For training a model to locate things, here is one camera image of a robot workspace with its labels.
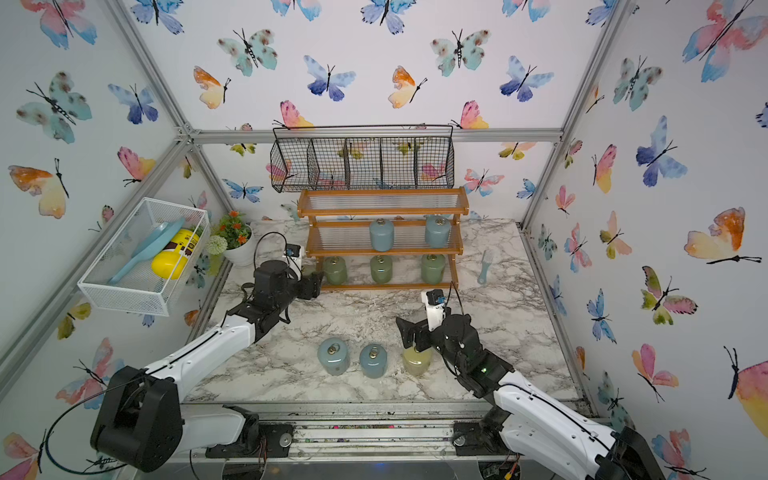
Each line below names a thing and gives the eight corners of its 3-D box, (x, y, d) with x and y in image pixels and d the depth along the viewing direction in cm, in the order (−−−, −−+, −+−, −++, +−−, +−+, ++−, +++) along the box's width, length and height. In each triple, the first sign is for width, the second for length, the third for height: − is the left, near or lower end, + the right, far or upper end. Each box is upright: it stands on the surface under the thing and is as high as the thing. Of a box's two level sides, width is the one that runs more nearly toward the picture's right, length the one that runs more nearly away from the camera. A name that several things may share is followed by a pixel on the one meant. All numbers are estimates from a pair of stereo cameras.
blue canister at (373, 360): (362, 378, 86) (359, 368, 79) (363, 356, 90) (361, 344, 83) (387, 378, 86) (386, 368, 79) (387, 356, 90) (386, 344, 83)
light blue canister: (322, 376, 86) (314, 364, 79) (325, 350, 91) (319, 337, 83) (347, 376, 86) (343, 364, 79) (350, 350, 91) (345, 337, 83)
